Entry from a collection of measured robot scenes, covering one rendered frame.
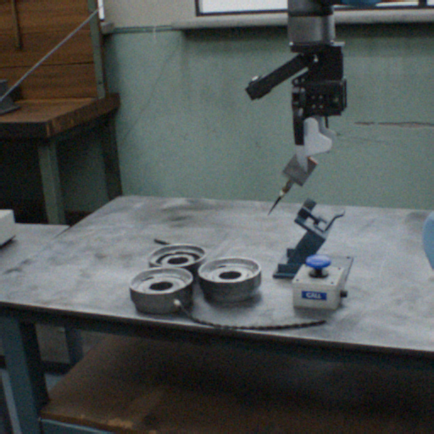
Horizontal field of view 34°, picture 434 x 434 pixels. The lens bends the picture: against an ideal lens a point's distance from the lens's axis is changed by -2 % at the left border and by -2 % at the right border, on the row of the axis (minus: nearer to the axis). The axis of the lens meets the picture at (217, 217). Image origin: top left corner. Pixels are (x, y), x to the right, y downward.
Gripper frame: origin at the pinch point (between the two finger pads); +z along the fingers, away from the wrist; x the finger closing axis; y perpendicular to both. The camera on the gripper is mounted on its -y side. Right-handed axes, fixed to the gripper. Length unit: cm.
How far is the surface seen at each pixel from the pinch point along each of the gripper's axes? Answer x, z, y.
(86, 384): -8, 45, -44
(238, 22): 143, -14, -51
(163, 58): 154, 0, -87
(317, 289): -16.0, 16.1, 4.9
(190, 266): -10.3, 16.1, -18.0
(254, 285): -13.5, 17.2, -5.9
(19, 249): 28, 32, -79
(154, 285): -16.2, 17.2, -22.4
